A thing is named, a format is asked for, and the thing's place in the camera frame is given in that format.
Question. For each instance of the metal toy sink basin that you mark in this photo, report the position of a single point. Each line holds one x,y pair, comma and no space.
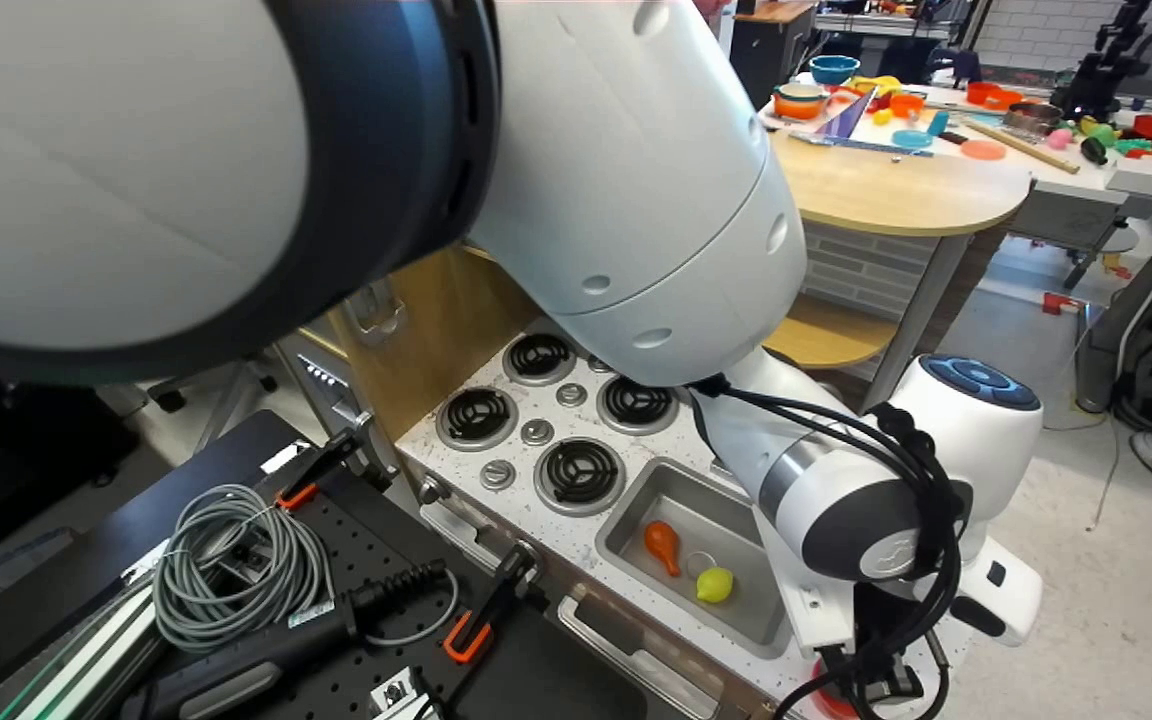
709,523

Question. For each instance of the black coil stove burner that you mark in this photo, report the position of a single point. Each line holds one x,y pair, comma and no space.
536,356
476,419
581,472
636,402

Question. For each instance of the round wooden table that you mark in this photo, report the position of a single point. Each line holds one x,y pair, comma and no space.
910,186

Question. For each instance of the yellow-green toy ball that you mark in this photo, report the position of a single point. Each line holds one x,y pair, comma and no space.
713,585

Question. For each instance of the wooden toy kitchen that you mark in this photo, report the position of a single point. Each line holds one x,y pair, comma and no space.
442,332

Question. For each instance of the green white striped bar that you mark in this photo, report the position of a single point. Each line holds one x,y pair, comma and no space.
83,655

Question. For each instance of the small red floor object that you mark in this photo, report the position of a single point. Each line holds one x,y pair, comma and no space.
1058,302

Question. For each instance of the orange toy food piece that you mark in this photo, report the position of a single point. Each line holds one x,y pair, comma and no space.
660,544

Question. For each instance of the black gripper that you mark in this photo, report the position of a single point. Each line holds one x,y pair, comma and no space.
896,643

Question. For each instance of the white printed label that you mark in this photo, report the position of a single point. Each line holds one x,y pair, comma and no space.
396,699

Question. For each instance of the silver stove knob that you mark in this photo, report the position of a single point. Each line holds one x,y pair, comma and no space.
498,472
573,392
536,429

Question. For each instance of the orange bowl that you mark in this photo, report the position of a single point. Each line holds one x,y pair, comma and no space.
802,104

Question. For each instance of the blue bowl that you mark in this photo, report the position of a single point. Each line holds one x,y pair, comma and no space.
835,66

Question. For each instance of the orange toy tray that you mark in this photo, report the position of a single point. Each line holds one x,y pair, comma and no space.
996,95

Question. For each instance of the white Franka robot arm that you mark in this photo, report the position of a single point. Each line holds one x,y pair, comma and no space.
139,163

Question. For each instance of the black machine stand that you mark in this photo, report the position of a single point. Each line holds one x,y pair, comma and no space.
1109,66

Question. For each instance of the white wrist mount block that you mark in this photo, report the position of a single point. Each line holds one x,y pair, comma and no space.
1002,595

